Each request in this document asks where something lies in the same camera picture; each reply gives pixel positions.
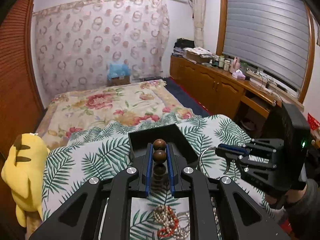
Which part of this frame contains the brown wooden bead bracelet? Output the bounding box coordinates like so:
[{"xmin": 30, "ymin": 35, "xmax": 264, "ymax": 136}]
[{"xmin": 152, "ymin": 138, "xmax": 168, "ymax": 188}]

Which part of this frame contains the silver engraved bangle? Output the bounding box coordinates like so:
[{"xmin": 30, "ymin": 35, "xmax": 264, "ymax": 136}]
[{"xmin": 197, "ymin": 146, "xmax": 227, "ymax": 179}]

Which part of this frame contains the black open jewelry box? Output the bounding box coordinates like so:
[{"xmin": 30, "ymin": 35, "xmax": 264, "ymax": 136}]
[{"xmin": 128, "ymin": 124, "xmax": 198, "ymax": 168}]

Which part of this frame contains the right hand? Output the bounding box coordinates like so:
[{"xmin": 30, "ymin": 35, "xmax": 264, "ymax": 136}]
[{"xmin": 265, "ymin": 179, "xmax": 318, "ymax": 213}]

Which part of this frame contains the wooden sideboard cabinet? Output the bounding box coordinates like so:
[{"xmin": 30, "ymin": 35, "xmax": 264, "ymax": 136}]
[{"xmin": 170, "ymin": 56, "xmax": 281, "ymax": 132}]

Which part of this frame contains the palm leaf print blanket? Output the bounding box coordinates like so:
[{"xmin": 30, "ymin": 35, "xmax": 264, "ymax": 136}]
[{"xmin": 41, "ymin": 113, "xmax": 286, "ymax": 240}]

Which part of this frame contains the pink tissue box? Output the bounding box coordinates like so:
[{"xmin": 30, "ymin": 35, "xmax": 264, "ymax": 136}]
[{"xmin": 232, "ymin": 69, "xmax": 246, "ymax": 80}]

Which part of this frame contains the blue plush toy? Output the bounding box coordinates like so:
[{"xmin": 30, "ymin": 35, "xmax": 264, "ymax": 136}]
[{"xmin": 107, "ymin": 64, "xmax": 131, "ymax": 80}]

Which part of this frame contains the floral bed quilt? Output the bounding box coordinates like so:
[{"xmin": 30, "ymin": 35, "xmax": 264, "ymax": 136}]
[{"xmin": 36, "ymin": 79, "xmax": 195, "ymax": 150}]

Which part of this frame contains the stack of folded clothes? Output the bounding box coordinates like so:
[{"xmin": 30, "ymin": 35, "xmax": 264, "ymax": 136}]
[{"xmin": 172, "ymin": 38, "xmax": 195, "ymax": 57}]

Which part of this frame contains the yellow plush toy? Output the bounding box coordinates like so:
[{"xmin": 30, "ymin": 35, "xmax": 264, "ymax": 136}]
[{"xmin": 1, "ymin": 133, "xmax": 50, "ymax": 228}]

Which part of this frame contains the grey window blind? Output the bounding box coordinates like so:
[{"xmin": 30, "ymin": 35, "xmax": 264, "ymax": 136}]
[{"xmin": 223, "ymin": 0, "xmax": 309, "ymax": 90}]

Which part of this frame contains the patterned pink curtain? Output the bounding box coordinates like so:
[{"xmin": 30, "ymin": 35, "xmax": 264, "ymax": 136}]
[{"xmin": 35, "ymin": 0, "xmax": 170, "ymax": 97}]

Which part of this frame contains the brown louvered wardrobe door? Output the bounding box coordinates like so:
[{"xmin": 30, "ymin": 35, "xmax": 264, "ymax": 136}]
[{"xmin": 1, "ymin": 0, "xmax": 44, "ymax": 158}]

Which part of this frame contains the red string bracelet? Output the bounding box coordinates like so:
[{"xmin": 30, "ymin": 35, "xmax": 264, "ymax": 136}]
[{"xmin": 157, "ymin": 205, "xmax": 180, "ymax": 238}]

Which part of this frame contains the white pearl necklace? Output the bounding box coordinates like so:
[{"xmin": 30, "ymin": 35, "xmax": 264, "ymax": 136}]
[{"xmin": 152, "ymin": 197, "xmax": 222, "ymax": 240}]

